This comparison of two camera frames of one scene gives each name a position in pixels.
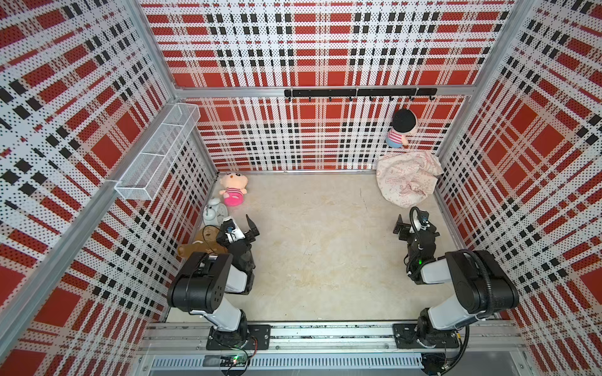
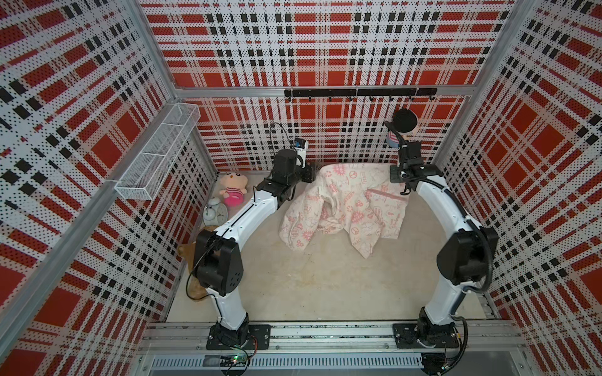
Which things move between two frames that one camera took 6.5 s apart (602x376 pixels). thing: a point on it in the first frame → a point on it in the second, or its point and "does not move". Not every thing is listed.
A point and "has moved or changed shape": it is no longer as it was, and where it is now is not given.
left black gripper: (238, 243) → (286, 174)
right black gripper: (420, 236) → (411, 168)
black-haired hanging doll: (404, 121) does not move
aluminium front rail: (169, 348) does not move
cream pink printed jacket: (407, 179) has moved or changed shape
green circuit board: (233, 360) does not move
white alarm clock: (214, 212) does not move
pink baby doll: (235, 184) does not move
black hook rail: (361, 92) does not move
